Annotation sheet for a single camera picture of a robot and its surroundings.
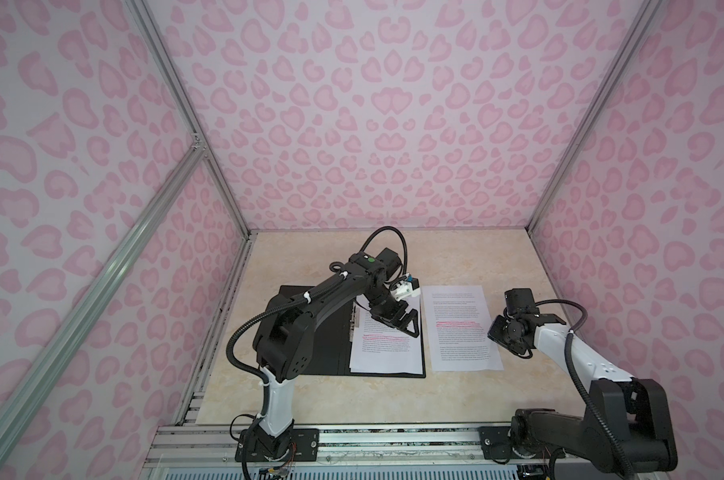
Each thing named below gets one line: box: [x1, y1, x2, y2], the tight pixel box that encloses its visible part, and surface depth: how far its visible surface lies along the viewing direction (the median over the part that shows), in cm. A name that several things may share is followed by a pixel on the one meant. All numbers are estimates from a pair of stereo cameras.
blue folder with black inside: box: [300, 296, 426, 378], surface depth 89 cm
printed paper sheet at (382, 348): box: [349, 294, 423, 375], surface depth 90 cm
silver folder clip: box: [349, 301, 361, 343], surface depth 97 cm
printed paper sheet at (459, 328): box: [422, 285, 504, 372], surface depth 95 cm
